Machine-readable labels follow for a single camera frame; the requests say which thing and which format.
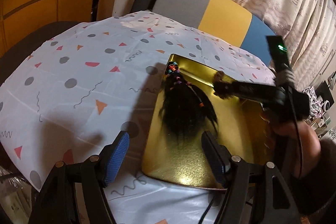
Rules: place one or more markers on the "black beaded hair braid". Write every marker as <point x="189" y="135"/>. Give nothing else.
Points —
<point x="186" y="108"/>

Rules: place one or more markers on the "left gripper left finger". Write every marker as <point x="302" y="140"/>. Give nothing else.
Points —
<point x="114" y="154"/>

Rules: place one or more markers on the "cluttered side table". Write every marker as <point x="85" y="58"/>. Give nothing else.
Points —
<point x="321" y="100"/>

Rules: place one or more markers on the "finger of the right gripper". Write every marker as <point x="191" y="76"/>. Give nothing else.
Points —
<point x="248" y="91"/>

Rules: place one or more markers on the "patterned white tablecloth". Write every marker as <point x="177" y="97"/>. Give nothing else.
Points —
<point x="76" y="92"/>

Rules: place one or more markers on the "beige patterned curtain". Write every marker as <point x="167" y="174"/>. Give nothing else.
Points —
<point x="308" y="30"/>

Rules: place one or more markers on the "right hand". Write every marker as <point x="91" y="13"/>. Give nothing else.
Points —
<point x="308" y="146"/>

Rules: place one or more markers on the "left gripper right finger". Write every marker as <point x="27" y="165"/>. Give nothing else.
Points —
<point x="218" y="158"/>

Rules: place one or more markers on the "grey yellow blue chair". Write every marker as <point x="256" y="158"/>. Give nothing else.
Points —
<point x="223" y="19"/>

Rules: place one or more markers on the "gold metal tray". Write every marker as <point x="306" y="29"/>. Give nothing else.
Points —
<point x="179" y="159"/>

